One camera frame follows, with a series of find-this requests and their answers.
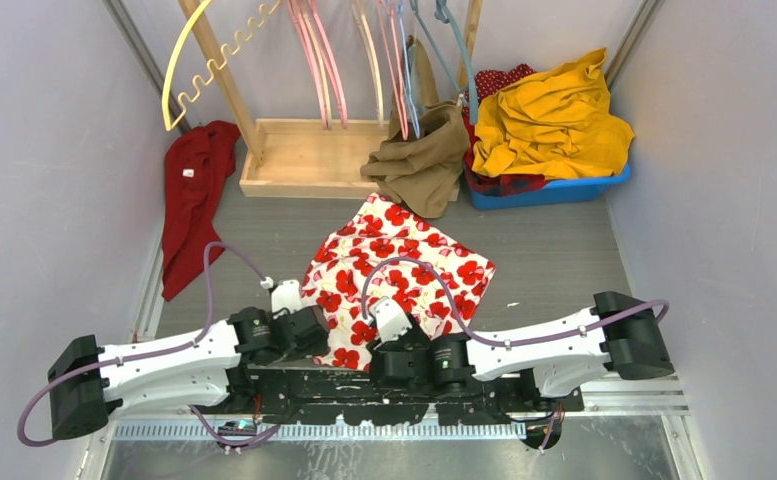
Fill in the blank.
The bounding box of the white red floral garment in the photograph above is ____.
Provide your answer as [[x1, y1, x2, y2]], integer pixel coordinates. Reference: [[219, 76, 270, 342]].
[[300, 194, 496, 371]]

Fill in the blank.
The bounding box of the tan brown skirt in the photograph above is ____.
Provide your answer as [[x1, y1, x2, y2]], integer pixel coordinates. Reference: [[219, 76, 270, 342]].
[[360, 36, 470, 219]]

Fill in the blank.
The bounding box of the teal blue wire hanger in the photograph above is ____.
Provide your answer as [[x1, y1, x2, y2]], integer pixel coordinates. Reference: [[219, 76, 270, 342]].
[[410, 0, 481, 127]]

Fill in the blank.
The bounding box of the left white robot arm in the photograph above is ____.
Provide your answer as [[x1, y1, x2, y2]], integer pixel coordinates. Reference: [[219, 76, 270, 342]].
[[47, 307, 330, 440]]

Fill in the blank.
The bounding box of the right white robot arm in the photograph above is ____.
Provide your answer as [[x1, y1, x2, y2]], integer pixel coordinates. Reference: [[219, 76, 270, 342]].
[[367, 291, 675, 411]]

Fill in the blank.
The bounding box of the wooden hanger rack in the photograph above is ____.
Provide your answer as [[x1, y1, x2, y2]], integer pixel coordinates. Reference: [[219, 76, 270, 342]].
[[177, 0, 483, 201]]

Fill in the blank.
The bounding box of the yellow wavy hanger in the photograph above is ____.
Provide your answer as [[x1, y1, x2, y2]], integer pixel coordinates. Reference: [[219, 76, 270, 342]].
[[160, 1, 281, 139]]

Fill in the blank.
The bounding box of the beige hanger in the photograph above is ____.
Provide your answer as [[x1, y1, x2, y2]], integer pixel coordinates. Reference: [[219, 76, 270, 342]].
[[350, 0, 385, 127]]

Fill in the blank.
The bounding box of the light blue hanger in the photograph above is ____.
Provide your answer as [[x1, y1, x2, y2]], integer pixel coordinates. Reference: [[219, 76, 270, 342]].
[[394, 0, 421, 139]]

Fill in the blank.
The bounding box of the dark red garment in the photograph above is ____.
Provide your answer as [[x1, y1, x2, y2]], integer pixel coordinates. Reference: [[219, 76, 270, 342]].
[[162, 121, 241, 301]]

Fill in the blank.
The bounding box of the blue plastic bin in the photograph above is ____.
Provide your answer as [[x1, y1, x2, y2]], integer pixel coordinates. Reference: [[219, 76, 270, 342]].
[[464, 148, 632, 210]]

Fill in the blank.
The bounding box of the yellow garment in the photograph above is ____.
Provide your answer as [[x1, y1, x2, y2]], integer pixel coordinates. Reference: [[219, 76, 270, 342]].
[[472, 48, 635, 180]]

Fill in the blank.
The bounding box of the red polka dot garment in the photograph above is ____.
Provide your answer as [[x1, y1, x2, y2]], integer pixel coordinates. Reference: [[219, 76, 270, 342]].
[[474, 63, 536, 103]]

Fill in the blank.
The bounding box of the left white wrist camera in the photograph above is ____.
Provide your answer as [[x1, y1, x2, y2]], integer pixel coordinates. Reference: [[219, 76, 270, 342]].
[[260, 277, 303, 318]]

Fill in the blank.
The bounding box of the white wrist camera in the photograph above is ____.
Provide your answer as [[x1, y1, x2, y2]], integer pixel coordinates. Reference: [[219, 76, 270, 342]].
[[260, 277, 303, 318], [366, 297, 412, 343]]

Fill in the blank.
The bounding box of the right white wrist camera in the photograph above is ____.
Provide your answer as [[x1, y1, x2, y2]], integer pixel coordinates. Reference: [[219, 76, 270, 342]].
[[366, 297, 412, 343]]

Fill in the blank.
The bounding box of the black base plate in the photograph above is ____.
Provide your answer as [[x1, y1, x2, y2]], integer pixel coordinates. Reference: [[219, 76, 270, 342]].
[[201, 368, 584, 426]]

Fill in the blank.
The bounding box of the white slotted cable duct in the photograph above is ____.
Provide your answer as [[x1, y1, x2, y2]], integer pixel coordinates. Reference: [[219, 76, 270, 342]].
[[112, 419, 526, 441]]

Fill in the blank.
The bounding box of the aluminium rail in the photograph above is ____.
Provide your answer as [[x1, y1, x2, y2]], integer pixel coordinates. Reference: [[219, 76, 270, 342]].
[[577, 375, 690, 416]]

